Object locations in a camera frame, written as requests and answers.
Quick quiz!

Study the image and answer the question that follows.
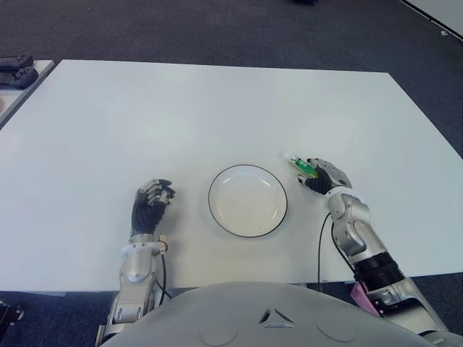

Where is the robot right hand black silver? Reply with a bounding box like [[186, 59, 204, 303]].
[[297, 157, 352, 197]]

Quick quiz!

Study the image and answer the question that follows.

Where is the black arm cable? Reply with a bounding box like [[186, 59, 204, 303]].
[[317, 213, 332, 285], [158, 249, 174, 299]]

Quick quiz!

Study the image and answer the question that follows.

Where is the white neighbouring table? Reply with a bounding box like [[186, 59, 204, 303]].
[[399, 0, 463, 43]]

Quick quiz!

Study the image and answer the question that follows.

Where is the robot left hand black silver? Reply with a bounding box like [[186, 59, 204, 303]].
[[130, 178, 177, 236]]

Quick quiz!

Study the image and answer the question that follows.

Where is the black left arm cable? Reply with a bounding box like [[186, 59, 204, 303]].
[[158, 249, 174, 299]]

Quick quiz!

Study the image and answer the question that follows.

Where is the black wheeled base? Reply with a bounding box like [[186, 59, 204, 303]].
[[0, 299, 25, 330]]

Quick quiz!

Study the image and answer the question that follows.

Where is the black game controller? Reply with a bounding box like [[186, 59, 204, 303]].
[[0, 68, 39, 90], [0, 53, 34, 69]]

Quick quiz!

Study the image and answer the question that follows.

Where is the pink cardboard box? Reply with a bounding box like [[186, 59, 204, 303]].
[[350, 283, 377, 315]]

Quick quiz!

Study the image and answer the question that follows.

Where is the grey robot torso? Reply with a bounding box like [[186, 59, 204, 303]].
[[101, 282, 449, 347]]

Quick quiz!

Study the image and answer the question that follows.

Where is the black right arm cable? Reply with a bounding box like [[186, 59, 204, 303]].
[[317, 213, 332, 285]]

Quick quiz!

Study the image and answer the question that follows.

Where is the white plate black rim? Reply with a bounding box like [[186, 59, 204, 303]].
[[208, 164, 289, 239]]

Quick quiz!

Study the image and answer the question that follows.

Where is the grey side table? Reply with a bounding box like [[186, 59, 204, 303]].
[[0, 59, 56, 126]]

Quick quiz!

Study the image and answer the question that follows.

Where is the green white toothpaste tube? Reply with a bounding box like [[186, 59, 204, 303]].
[[280, 152, 319, 179]]

